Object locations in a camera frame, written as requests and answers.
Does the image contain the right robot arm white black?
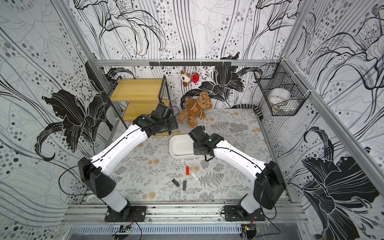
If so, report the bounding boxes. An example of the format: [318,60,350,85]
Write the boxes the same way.
[188,126,286,217]

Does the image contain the white square usb flash drive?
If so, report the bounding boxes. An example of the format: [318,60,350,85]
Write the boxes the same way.
[191,172,199,181]

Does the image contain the black hook rail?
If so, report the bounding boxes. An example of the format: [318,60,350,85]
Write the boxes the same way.
[149,61,232,67]

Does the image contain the white plastic storage box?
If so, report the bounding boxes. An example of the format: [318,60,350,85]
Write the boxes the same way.
[169,134,195,160]

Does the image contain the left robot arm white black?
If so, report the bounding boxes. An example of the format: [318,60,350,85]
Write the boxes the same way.
[78,103,178,215]

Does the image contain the small black electronics module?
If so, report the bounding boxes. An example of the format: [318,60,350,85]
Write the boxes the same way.
[241,224,257,240]

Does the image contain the white tape roll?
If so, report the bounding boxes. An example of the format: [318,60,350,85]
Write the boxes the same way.
[268,88,291,105]

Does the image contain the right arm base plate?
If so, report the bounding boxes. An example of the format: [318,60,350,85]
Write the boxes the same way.
[221,205,266,222]

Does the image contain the brown teddy bear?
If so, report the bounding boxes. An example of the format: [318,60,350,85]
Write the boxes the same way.
[178,92,213,128]

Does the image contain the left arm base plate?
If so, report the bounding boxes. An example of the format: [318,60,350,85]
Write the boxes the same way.
[105,206,147,223]

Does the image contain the striped fabric piece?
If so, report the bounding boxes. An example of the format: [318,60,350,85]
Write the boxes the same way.
[232,104,264,120]

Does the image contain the black wire basket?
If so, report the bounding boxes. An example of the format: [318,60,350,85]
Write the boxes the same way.
[254,63,308,117]

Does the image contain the small hanging plush dog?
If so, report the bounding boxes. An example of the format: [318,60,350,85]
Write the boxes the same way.
[180,70,192,87]

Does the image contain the red hanging plush toy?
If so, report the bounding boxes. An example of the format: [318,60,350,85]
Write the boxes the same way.
[192,72,200,84]

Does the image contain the wooden shelf black metal frame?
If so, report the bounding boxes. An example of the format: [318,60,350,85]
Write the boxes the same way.
[108,76,173,129]

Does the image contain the black swivel usb flash drive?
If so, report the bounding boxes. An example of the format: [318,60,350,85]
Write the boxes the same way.
[172,179,180,188]

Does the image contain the small circuit board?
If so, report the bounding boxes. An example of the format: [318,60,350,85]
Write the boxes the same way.
[119,225,132,234]

